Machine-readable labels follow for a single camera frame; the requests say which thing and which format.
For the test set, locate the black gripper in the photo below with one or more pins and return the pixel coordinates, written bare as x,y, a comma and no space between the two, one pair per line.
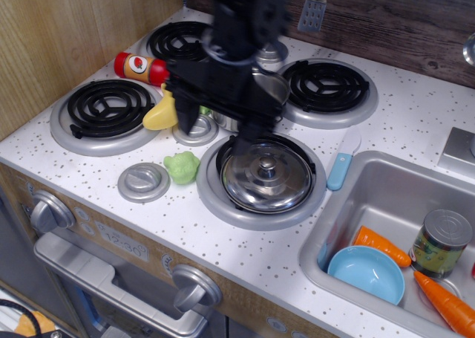
227,86

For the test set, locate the steel pot lid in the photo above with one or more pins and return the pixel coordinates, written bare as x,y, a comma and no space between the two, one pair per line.
270,178

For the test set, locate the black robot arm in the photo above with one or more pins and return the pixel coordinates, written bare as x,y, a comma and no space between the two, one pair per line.
242,27

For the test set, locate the green pear toy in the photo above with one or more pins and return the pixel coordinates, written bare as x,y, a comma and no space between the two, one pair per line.
204,110

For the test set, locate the grey knob middle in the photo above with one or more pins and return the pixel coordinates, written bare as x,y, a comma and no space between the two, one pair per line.
203,132

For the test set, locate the grey knob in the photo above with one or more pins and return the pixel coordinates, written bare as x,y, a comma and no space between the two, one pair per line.
272,53
203,132
143,183

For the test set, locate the yellow banana toy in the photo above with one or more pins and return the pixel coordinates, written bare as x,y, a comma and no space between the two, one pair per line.
164,114

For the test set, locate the green broccoli toy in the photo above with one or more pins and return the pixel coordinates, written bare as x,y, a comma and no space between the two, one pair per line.
182,167

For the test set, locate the front right stove burner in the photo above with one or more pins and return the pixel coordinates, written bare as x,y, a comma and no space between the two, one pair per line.
215,199

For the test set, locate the stove burner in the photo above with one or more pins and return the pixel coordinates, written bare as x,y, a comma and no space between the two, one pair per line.
215,199
104,117
178,42
328,94

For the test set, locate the red ketchup bottle toy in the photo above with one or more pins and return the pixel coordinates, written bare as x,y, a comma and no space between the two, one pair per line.
141,68

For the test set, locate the back left stove burner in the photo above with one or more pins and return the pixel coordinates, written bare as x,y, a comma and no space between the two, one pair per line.
178,42

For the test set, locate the grey knob back centre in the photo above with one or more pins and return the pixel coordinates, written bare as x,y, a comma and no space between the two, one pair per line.
272,53

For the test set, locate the grey knob front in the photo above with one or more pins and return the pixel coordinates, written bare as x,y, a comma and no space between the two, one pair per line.
143,183

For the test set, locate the back right stove burner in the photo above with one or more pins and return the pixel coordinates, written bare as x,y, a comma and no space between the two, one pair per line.
328,94

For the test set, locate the front left stove burner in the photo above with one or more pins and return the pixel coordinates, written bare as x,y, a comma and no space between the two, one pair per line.
104,117

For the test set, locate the silver slotted spatula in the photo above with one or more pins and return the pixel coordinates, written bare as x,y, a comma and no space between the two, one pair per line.
312,16

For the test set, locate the oven clock display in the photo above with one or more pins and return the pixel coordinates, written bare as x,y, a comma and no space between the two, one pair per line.
123,242

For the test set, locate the right oven dial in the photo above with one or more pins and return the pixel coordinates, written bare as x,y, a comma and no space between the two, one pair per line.
194,288

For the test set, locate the oven dial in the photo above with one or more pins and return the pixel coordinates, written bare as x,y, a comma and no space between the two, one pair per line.
194,288
49,213

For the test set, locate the silver sink basin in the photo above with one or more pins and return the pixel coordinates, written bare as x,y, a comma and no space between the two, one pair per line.
392,197

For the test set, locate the orange carrot toy upper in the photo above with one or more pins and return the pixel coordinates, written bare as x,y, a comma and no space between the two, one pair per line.
369,238

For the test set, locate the orange carrot toy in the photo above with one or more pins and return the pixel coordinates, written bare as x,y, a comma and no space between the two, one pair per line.
369,238
457,314

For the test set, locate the left oven dial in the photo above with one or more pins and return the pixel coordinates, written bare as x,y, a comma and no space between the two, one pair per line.
49,213

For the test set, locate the light blue bowl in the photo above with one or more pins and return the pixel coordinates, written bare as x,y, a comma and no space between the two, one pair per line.
369,270

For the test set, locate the silver faucet base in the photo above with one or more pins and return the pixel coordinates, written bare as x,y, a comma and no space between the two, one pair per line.
458,153

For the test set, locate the toy tin can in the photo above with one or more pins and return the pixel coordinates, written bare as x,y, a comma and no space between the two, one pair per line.
440,243

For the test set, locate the silver faucet spout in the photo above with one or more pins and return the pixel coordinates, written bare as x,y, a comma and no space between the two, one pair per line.
468,50

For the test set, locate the orange toy on floor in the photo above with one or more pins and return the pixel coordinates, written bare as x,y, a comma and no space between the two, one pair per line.
25,326

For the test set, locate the orange carrot toy lower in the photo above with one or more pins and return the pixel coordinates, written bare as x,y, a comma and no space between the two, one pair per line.
457,314

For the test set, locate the steel pot with handles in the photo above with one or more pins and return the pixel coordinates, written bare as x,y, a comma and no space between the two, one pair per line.
273,84

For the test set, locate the blue handled toy knife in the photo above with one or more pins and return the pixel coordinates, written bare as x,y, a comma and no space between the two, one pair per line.
349,145

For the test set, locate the silver oven door handle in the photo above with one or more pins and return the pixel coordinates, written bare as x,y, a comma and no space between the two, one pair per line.
95,277

